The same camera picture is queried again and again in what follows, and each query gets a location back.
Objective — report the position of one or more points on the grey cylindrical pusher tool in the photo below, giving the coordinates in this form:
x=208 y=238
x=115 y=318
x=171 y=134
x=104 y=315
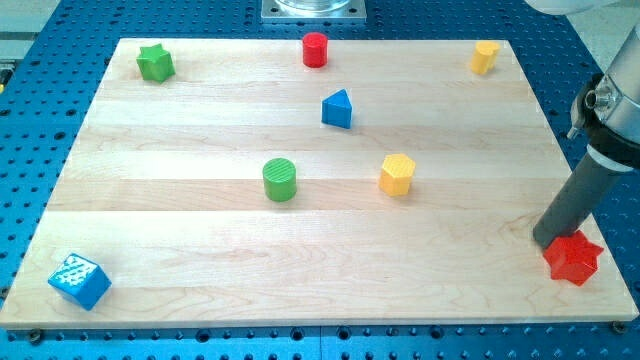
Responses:
x=590 y=181

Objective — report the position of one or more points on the blue cube block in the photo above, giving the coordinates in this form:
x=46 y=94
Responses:
x=80 y=281

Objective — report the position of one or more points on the yellow hexagon block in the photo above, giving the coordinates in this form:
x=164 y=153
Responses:
x=396 y=174

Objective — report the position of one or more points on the yellow heart block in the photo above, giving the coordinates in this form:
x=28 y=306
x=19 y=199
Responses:
x=484 y=56

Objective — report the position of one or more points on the green star block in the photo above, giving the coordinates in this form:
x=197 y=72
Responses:
x=155 y=63

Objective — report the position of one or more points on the wooden board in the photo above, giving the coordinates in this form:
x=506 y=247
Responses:
x=163 y=188

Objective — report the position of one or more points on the blue triangle block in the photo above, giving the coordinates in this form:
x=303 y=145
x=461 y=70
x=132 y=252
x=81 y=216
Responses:
x=336 y=110

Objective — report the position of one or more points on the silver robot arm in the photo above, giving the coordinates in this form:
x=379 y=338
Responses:
x=607 y=110

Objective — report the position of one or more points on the red cylinder block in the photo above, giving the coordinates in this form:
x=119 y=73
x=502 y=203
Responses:
x=315 y=50

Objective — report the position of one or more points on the green cylinder block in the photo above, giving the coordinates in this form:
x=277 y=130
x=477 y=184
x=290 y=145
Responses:
x=279 y=178

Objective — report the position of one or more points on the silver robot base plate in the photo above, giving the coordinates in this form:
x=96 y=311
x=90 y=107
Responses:
x=289 y=11

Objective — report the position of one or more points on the red star block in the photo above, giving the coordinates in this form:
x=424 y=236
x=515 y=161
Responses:
x=573 y=258

